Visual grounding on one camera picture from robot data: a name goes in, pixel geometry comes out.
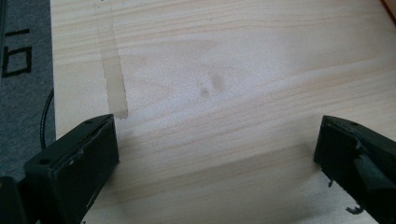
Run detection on strip of masking tape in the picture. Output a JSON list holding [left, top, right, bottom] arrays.
[[92, 0, 129, 119]]

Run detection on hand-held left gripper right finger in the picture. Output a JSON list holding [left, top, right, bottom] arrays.
[[313, 115, 396, 224]]

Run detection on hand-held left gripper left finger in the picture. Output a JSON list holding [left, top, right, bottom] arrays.
[[23, 113, 120, 224]]

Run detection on black cable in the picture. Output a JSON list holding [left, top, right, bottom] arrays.
[[39, 89, 55, 151]]

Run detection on grey floor mat with black marks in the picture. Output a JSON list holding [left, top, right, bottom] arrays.
[[0, 0, 57, 183]]

